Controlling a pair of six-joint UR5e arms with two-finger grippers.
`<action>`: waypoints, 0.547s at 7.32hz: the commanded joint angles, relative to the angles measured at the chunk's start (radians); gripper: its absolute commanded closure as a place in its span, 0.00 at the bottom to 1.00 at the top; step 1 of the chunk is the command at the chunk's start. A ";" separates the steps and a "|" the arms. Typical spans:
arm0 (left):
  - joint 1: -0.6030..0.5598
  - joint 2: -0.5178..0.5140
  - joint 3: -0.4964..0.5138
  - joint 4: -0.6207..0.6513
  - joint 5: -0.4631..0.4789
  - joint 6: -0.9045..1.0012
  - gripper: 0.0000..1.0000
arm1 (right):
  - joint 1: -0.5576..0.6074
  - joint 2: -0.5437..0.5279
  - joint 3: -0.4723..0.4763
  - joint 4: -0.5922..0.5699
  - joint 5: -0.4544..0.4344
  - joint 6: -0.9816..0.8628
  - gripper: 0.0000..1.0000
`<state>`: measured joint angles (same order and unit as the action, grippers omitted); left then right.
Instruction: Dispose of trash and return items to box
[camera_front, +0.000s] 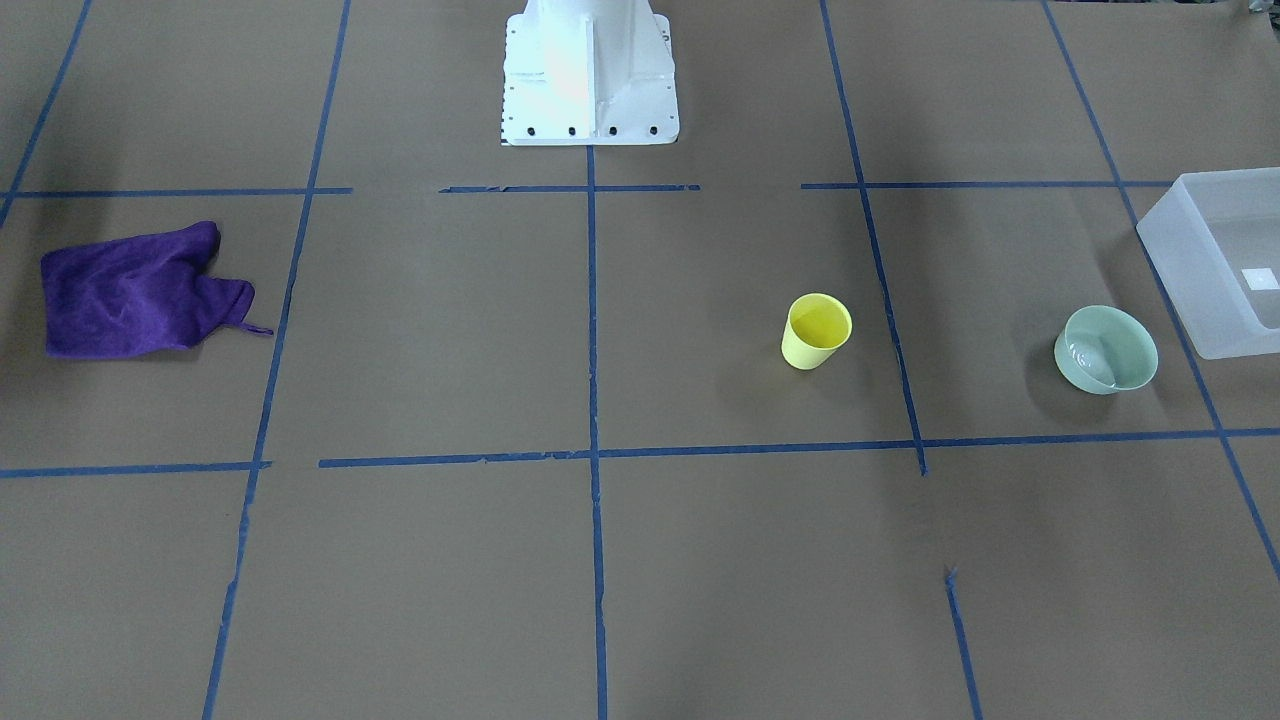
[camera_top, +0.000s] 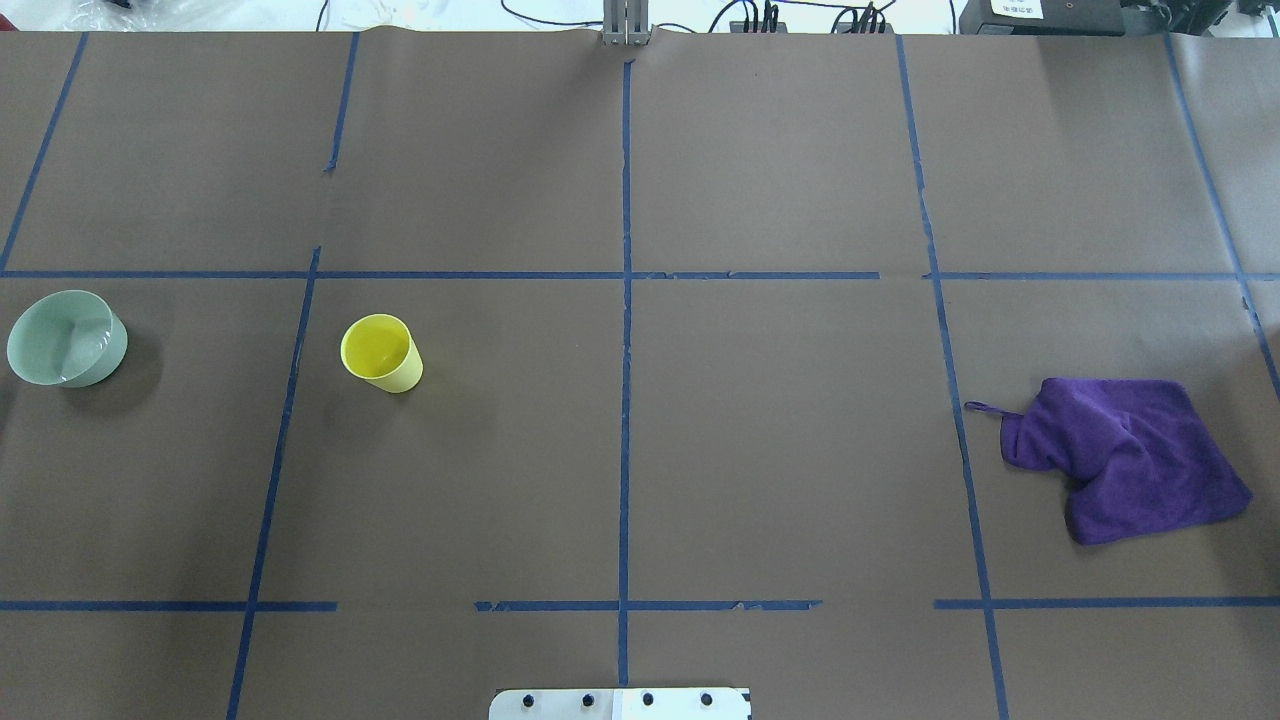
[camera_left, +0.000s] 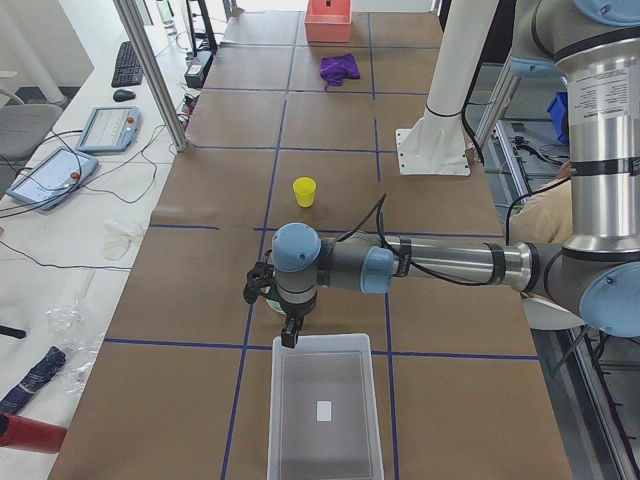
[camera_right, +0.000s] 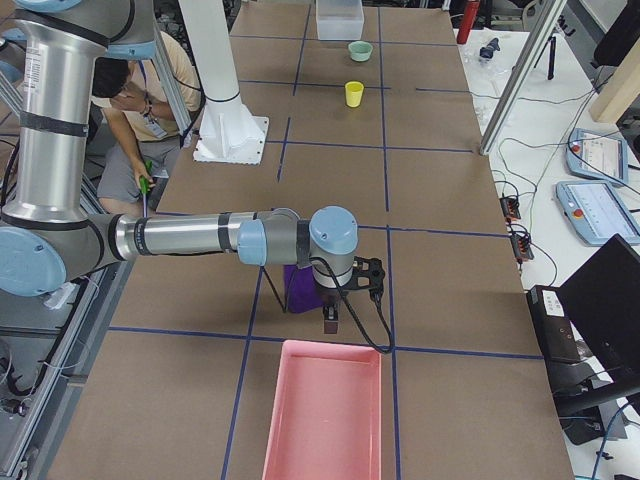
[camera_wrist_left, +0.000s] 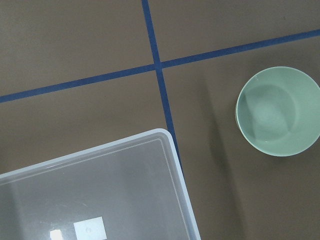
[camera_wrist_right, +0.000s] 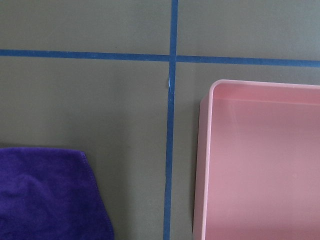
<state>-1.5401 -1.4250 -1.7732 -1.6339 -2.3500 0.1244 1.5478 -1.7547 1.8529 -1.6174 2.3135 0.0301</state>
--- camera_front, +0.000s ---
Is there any yellow plastic cup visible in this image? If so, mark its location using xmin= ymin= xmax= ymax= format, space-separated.
xmin=780 ymin=293 xmax=852 ymax=372

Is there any pale green ceramic bowl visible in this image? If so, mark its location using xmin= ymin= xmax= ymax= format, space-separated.
xmin=1053 ymin=305 xmax=1160 ymax=395

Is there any purple microfiber cloth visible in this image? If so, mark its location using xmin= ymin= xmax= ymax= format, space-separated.
xmin=40 ymin=220 xmax=274 ymax=360

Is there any translucent plastic storage box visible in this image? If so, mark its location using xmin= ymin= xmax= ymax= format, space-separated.
xmin=1137 ymin=167 xmax=1279 ymax=360

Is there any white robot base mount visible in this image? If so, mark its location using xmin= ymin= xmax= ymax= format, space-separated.
xmin=500 ymin=1 xmax=681 ymax=146

